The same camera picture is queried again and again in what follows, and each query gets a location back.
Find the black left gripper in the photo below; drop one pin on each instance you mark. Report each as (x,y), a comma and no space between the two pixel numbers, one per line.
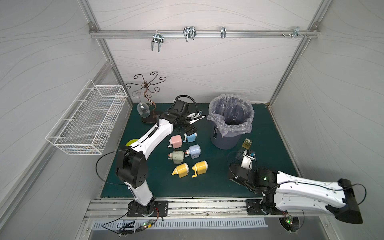
(184,120)

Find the light blue pencil sharpener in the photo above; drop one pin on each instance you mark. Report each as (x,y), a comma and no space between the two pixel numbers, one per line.
(190,138)

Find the pink pencil sharpener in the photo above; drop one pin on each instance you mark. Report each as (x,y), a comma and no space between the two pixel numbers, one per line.
(175,142)

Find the grey green pencil sharpener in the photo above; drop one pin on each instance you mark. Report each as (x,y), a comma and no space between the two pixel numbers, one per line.
(177,157)

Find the yellow white pencil sharpener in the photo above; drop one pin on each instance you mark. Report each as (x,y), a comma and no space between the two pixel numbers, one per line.
(200,168)

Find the small yellow pencil sharpener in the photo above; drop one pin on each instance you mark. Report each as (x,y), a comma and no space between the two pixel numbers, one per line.
(181,170)

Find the yellow transparent shavings tray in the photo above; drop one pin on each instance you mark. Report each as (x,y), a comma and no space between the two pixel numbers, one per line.
(247,144)

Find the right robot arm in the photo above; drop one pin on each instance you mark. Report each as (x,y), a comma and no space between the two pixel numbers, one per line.
(282,193)

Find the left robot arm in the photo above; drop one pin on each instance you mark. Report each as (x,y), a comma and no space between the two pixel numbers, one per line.
(132,168)

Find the grey trash bin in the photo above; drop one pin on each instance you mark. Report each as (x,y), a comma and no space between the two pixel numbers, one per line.
(220,142)

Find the dark oval glass rack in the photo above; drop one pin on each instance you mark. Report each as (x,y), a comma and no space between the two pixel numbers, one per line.
(148,88)

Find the clear plastic bin liner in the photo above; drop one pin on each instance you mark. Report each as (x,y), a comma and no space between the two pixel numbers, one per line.
(232,114)

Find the hanging wine glass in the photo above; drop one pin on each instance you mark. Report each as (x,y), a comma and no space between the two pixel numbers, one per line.
(142,108)

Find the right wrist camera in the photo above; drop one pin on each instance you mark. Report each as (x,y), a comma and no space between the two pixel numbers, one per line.
(247,161)

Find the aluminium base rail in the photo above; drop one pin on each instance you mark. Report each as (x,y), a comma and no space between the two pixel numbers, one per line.
(175,208)

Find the aluminium rail with hooks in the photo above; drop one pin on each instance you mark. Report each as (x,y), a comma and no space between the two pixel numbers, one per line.
(156,38)

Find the white wire basket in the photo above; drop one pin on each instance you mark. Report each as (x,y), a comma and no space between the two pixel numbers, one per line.
(86,125)

